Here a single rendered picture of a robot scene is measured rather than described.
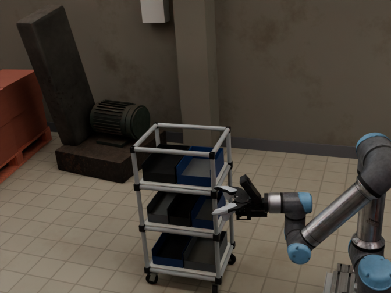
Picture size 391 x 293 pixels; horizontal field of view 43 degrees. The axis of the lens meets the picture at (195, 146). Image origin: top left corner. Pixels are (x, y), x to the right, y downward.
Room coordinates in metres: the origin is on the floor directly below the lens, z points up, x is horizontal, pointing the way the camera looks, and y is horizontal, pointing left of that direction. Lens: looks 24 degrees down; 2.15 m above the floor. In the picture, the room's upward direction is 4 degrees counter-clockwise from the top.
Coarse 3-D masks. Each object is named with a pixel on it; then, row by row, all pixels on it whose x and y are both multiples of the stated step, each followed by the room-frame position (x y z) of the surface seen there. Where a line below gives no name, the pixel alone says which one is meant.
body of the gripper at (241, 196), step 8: (240, 192) 1.56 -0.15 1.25; (240, 200) 1.52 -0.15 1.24; (248, 200) 1.52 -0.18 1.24; (264, 200) 1.53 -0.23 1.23; (248, 208) 1.51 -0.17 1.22; (256, 208) 1.53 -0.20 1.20; (264, 208) 1.52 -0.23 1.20; (240, 216) 1.53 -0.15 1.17; (248, 216) 1.51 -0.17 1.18; (256, 216) 1.53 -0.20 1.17; (264, 216) 1.52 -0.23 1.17
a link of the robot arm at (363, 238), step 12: (360, 144) 1.52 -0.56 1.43; (372, 144) 1.46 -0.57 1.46; (384, 144) 1.44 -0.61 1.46; (360, 156) 1.48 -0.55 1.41; (360, 168) 1.48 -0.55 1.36; (372, 204) 1.45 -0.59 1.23; (384, 204) 1.47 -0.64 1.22; (360, 216) 1.48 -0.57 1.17; (372, 216) 1.45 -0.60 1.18; (360, 228) 1.48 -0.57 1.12; (372, 228) 1.45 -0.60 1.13; (360, 240) 1.47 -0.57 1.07; (372, 240) 1.45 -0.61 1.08; (384, 240) 1.48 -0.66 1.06; (348, 252) 1.53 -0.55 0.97; (360, 252) 1.45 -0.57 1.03; (372, 252) 1.44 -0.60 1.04
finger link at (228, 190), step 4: (216, 188) 1.62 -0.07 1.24; (220, 188) 1.61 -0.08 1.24; (224, 188) 1.60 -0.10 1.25; (228, 188) 1.60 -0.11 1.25; (232, 188) 1.60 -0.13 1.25; (224, 192) 1.61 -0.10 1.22; (228, 192) 1.58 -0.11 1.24; (232, 192) 1.58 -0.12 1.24; (224, 196) 1.62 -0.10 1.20; (228, 196) 1.61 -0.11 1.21; (232, 196) 1.59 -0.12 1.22; (228, 200) 1.61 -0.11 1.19
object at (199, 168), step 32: (192, 128) 2.86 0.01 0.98; (224, 128) 2.80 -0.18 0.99; (160, 160) 2.78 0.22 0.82; (192, 160) 2.80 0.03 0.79; (160, 192) 2.84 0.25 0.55; (192, 192) 2.48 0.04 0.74; (160, 224) 2.59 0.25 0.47; (192, 224) 2.54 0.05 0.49; (224, 224) 2.58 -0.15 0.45; (160, 256) 2.66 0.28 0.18; (192, 256) 2.62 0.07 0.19; (224, 256) 2.65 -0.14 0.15
